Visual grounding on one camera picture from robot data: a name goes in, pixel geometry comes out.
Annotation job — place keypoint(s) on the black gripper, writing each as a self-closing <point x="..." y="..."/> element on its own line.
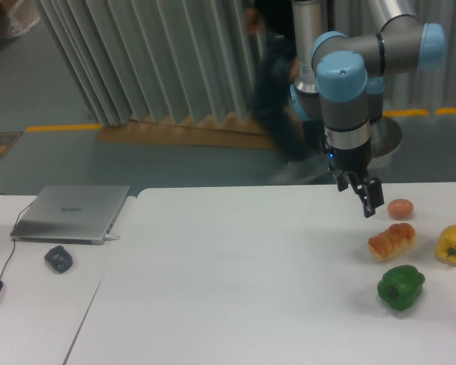
<point x="355" y="162"/>

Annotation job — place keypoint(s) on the yellow bell pepper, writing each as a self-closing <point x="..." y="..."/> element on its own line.
<point x="446" y="246"/>

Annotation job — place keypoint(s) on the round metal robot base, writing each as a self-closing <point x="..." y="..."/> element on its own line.
<point x="388" y="137"/>

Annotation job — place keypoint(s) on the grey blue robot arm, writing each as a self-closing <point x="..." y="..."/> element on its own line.
<point x="340" y="83"/>

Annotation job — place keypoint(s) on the green bell pepper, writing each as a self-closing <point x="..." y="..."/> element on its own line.
<point x="400" y="287"/>

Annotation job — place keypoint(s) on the brown egg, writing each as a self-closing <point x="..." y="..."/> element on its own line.
<point x="400" y="209"/>

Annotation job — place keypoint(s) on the toy bread loaf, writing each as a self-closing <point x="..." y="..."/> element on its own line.
<point x="391" y="243"/>

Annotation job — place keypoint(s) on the cardboard sheet on floor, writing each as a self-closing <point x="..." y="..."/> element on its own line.
<point x="231" y="132"/>

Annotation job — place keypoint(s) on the person in dark clothes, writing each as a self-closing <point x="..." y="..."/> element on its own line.
<point x="277" y="72"/>

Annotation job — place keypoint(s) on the white usb plug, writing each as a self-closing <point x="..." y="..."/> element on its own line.
<point x="111" y="238"/>

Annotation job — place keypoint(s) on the grey folding partition screen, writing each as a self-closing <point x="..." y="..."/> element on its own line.
<point x="176" y="60"/>

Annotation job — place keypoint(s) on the silver laptop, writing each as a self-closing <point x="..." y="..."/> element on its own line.
<point x="71" y="214"/>

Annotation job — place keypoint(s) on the black earbuds case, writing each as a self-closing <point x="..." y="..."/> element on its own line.
<point x="59" y="259"/>

